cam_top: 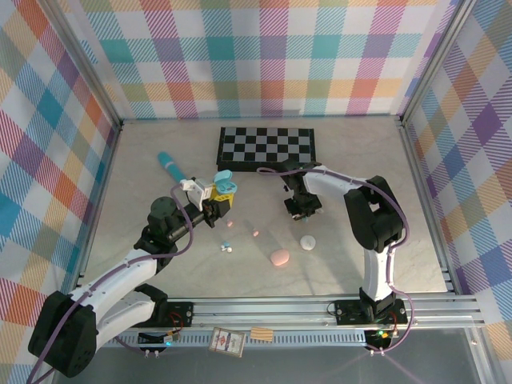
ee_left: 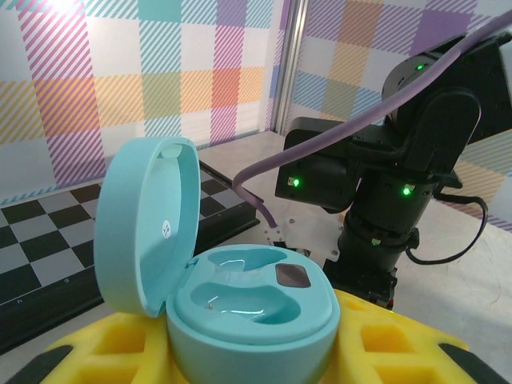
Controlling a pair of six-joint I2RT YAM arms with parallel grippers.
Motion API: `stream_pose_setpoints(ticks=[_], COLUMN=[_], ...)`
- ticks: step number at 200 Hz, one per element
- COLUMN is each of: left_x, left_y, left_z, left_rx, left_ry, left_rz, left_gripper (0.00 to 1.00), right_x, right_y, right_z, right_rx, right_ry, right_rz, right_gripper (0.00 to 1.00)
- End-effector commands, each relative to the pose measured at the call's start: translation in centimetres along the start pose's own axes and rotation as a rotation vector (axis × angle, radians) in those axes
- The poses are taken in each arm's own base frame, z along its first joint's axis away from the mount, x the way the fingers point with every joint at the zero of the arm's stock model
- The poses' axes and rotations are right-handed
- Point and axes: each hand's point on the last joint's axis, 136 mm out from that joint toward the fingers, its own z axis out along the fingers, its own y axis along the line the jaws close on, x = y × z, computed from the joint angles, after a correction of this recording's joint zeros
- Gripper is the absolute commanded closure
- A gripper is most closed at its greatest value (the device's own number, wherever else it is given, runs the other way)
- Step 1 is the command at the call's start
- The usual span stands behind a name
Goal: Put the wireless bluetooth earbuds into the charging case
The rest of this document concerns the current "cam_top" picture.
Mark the blue earbud charging case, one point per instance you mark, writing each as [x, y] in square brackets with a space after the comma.
[224, 178]

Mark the white earbud charging case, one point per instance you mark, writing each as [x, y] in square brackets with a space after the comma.
[308, 242]

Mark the pink earbud charging case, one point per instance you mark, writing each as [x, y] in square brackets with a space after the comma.
[280, 258]

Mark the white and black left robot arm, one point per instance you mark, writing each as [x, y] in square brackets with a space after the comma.
[116, 276]

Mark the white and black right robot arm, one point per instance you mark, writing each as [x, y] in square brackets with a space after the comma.
[376, 272]

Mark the black folding chessboard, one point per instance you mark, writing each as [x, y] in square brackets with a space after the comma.
[266, 148]

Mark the teal marker pen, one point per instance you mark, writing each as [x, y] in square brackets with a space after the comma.
[172, 168]

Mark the small left electronics board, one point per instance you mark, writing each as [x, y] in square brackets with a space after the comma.
[170, 340]

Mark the small electronics board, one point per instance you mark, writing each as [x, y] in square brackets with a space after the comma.
[382, 334]
[170, 340]

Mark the tan striped small block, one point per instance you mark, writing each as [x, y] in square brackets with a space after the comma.
[262, 334]

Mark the playing card box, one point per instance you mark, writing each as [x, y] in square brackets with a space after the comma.
[226, 341]

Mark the small right electronics board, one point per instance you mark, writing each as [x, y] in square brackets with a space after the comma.
[382, 334]

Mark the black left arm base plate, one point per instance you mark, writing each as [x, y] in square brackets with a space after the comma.
[180, 312]

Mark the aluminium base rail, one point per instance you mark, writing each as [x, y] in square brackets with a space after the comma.
[264, 310]

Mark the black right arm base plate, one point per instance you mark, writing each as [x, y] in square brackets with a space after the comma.
[346, 312]

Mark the aluminium right floor rail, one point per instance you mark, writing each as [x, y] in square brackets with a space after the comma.
[416, 168]

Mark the aluminium left frame post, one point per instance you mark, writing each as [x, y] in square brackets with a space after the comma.
[88, 68]

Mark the aluminium frame post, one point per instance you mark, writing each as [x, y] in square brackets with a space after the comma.
[88, 68]
[436, 60]

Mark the aluminium right frame post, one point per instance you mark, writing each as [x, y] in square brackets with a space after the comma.
[436, 60]

